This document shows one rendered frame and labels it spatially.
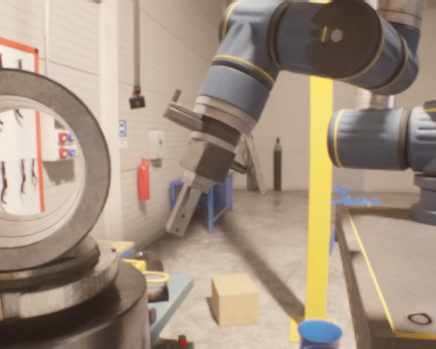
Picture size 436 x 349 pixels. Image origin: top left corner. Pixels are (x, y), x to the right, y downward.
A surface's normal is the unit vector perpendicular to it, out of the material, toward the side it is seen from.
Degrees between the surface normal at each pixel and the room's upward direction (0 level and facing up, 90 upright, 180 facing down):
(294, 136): 90
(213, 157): 90
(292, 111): 90
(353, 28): 90
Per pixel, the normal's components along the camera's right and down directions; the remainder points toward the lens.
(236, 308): 0.17, 0.10
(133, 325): 0.97, 0.02
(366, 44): -0.57, 0.14
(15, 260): 0.40, 0.09
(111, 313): -0.01, -1.00
